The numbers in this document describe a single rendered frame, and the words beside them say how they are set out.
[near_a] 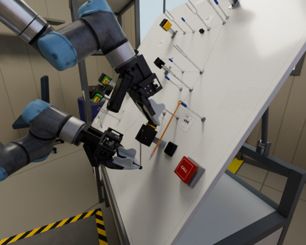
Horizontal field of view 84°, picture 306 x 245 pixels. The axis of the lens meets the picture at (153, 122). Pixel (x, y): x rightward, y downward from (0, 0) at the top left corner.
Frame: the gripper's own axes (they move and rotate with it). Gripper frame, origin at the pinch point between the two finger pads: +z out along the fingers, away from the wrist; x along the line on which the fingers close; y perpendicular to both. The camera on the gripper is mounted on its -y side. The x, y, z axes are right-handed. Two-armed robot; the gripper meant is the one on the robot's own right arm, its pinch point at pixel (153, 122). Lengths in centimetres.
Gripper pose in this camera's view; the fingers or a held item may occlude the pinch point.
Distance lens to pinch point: 55.9
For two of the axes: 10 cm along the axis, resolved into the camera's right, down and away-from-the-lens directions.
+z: 4.7, 7.6, 4.5
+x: -4.7, -2.2, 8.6
